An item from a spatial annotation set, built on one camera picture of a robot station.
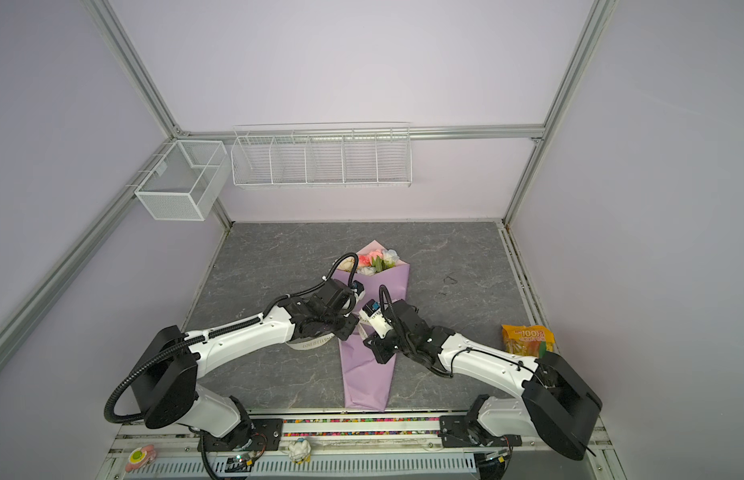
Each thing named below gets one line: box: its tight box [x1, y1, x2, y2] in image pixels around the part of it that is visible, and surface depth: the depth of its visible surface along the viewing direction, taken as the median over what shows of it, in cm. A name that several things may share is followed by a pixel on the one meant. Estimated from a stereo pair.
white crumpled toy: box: [288, 438, 312, 465], surface depth 69 cm
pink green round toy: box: [125, 444, 157, 473], surface depth 69 cm
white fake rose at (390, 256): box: [382, 249, 400, 264], surface depth 107 cm
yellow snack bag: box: [501, 324, 556, 359], surface depth 85 cm
